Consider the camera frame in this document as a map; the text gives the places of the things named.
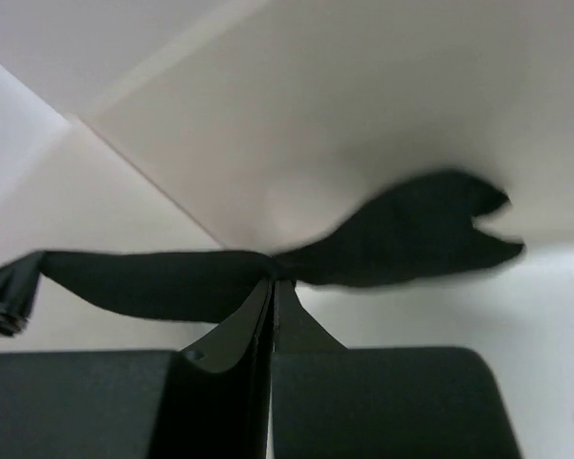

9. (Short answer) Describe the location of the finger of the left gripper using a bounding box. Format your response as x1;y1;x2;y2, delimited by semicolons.
0;251;45;335

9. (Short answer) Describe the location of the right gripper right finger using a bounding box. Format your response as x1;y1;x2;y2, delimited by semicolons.
272;281;521;459

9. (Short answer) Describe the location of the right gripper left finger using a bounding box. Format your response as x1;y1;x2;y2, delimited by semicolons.
0;281;273;458

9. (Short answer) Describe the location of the black tank top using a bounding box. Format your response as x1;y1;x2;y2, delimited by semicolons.
40;169;525;323

